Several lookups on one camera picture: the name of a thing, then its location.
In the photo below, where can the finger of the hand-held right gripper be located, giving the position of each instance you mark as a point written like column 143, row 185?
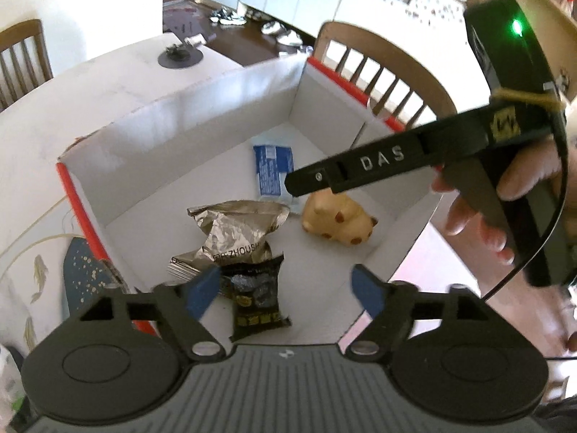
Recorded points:
column 378, row 160

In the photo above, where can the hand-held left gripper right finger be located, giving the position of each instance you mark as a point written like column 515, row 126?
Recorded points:
column 367, row 292

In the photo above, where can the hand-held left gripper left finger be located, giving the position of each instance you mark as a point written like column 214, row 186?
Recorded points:
column 203, row 292

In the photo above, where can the black snack packet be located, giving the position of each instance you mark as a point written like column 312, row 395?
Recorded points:
column 257, row 311

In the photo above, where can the gold foil snack packet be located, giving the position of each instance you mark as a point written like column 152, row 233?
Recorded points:
column 234, row 230

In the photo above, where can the yellow dog toy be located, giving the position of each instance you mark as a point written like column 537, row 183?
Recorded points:
column 333, row 221

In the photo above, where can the blue snack packet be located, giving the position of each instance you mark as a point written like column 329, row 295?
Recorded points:
column 270, row 167

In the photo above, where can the red cardboard box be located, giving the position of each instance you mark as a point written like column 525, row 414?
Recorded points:
column 157, row 180

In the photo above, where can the person's right hand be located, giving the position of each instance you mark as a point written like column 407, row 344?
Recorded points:
column 532, row 167

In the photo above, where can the brown wooden chair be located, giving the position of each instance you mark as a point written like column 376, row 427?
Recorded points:
column 351, row 36
column 22, row 63

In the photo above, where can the white shoe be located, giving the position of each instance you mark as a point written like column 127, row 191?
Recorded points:
column 290, row 38
column 272, row 27

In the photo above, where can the black white sneaker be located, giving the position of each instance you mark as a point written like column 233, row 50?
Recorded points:
column 236, row 17
column 218, row 16

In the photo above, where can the round black table ornament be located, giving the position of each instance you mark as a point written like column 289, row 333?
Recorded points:
column 180, row 57

